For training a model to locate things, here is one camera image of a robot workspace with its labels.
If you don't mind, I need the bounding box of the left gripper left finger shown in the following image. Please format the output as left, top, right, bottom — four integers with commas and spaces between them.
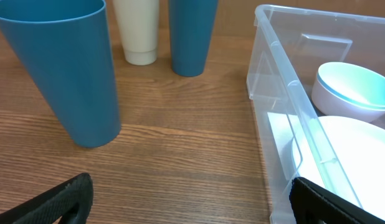
0, 173, 93, 224

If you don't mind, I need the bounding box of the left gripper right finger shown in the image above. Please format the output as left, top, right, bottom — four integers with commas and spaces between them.
289, 177, 385, 224

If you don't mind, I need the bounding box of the light blue plate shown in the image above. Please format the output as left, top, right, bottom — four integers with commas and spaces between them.
290, 115, 385, 223

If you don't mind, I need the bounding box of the pink bowl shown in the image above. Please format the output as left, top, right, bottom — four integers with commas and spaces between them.
311, 79, 385, 123

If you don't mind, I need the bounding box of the light blue bowl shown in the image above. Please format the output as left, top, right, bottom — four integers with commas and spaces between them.
316, 62, 385, 110

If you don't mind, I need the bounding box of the cream cup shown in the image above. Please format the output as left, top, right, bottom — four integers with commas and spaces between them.
113, 0, 159, 65

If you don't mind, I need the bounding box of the white label in bin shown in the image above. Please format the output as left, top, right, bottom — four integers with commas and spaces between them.
267, 112, 302, 180

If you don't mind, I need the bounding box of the clear plastic storage bin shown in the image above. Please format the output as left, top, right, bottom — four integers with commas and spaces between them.
247, 4, 385, 223

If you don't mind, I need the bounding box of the blue cup lower left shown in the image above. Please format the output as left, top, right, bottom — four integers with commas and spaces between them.
0, 0, 121, 147

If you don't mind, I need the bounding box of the blue cup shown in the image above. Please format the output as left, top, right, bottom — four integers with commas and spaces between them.
0, 0, 121, 147
168, 0, 218, 77

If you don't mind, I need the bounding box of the blue cup top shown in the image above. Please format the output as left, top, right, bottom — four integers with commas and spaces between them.
168, 0, 218, 77

